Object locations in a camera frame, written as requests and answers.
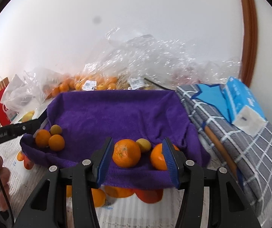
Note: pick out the clear bag with red fruit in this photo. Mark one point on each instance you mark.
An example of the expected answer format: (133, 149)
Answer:
(207, 72)

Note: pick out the clear plastic bag of oranges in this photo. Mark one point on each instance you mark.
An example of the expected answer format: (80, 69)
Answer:
(98, 82)

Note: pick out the wooden stick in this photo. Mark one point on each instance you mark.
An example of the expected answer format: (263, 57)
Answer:
(221, 149)

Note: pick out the person's left hand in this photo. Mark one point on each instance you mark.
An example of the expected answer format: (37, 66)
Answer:
(5, 179)

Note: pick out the purple towel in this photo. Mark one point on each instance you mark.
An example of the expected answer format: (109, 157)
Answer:
(117, 116)

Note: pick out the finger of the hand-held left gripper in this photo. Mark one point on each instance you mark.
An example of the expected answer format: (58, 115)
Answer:
(24, 128)

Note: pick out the crumpled clear plastic wrap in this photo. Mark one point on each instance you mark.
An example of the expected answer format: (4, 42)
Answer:
(145, 52)

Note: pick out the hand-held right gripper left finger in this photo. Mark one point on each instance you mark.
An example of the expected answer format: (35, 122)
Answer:
(105, 161)

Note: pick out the white plastic bag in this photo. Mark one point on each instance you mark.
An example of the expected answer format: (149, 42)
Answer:
(15, 92)

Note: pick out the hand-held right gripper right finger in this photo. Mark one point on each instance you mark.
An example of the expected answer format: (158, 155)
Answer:
(170, 163)

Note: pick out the small yellowish round fruit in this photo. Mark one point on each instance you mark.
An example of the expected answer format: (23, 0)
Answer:
(56, 130)
(143, 145)

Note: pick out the grey plaid cloth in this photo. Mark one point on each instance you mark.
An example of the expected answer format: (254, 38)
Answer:
(257, 159)

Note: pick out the clear bag of brown fruit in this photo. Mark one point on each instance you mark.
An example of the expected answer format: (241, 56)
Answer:
(136, 83)

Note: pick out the brown wooden door frame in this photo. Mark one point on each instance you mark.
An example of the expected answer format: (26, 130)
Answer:
(248, 28)

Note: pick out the blue tissue pack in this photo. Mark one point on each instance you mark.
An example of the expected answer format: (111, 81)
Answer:
(240, 97)

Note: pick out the orange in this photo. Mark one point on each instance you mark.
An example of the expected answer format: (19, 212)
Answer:
(149, 195)
(157, 158)
(126, 153)
(56, 142)
(99, 197)
(42, 138)
(119, 192)

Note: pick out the teal white packet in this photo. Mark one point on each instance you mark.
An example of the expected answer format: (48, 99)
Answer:
(12, 115)

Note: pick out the thin black rod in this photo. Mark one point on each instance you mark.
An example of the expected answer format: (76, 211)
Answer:
(158, 83)

